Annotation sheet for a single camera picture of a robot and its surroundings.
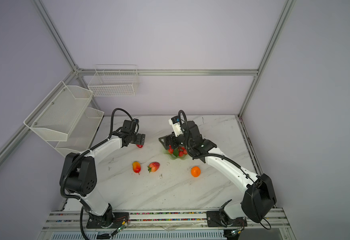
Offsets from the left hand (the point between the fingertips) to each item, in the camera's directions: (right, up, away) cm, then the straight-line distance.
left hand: (135, 137), depth 94 cm
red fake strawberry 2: (+13, -17, -6) cm, 22 cm away
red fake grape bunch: (+30, -9, +2) cm, 31 cm away
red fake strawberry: (+1, -6, +6) cm, 9 cm away
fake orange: (+38, -20, -8) cm, 43 cm away
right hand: (+21, +2, -19) cm, 28 cm away
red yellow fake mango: (+2, -17, -6) cm, 18 cm away
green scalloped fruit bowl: (+23, -12, +2) cm, 26 cm away
